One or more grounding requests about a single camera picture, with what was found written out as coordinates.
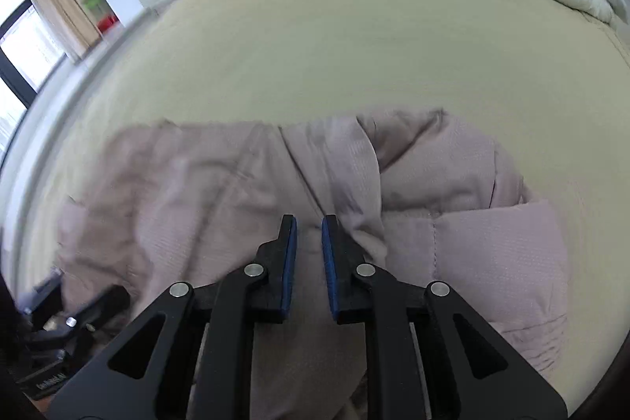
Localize green box on shelf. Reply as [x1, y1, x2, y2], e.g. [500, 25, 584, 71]
[82, 0, 100, 9]

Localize mauve quilted down coat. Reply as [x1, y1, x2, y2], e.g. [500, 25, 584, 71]
[56, 110, 569, 419]

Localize beige bed with sheet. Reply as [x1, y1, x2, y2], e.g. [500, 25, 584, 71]
[18, 0, 629, 411]

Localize black framed window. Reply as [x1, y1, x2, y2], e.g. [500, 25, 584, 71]
[0, 0, 64, 154]

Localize red box on shelf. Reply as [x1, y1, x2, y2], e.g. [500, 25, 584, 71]
[97, 15, 119, 34]

